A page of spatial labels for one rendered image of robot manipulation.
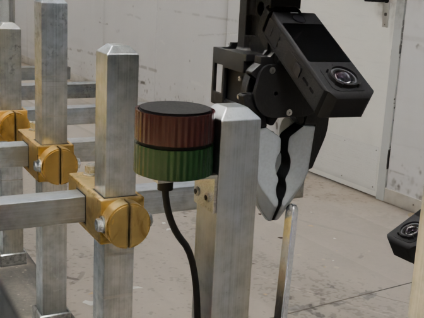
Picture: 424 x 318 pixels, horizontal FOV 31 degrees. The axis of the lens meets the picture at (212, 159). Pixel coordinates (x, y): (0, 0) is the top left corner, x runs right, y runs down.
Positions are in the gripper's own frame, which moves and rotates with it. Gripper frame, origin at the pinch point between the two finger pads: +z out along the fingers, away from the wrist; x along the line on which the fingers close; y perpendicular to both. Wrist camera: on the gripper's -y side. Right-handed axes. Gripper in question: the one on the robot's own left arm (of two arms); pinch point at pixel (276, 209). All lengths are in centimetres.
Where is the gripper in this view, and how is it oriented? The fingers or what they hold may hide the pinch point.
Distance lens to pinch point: 70.2
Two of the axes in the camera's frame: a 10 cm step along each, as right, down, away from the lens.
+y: -4.6, -2.4, 8.6
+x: -8.9, 0.7, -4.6
